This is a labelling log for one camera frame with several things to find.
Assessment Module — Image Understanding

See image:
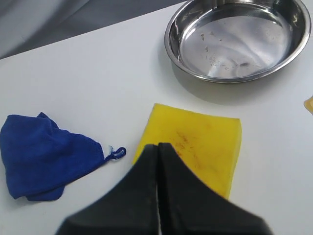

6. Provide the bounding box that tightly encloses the yellow sponge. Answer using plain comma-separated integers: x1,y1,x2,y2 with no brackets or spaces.
133,103,242,198

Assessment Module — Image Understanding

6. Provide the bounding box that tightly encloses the grey backdrop cloth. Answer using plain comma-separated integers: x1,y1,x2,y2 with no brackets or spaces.
0,0,179,58

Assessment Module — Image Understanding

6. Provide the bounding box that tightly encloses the blue microfibre cloth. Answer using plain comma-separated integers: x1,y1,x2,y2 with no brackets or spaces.
0,113,126,201

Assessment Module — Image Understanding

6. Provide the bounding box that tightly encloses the orange liquid spill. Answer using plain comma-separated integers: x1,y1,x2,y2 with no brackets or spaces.
304,96,313,115

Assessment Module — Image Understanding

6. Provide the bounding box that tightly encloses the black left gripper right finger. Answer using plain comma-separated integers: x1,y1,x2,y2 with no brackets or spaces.
157,143,272,235

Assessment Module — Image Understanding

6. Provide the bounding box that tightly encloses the stainless steel round pan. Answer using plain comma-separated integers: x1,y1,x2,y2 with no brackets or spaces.
164,0,312,83

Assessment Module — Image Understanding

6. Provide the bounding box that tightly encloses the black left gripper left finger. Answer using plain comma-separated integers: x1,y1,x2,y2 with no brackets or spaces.
57,145,159,235

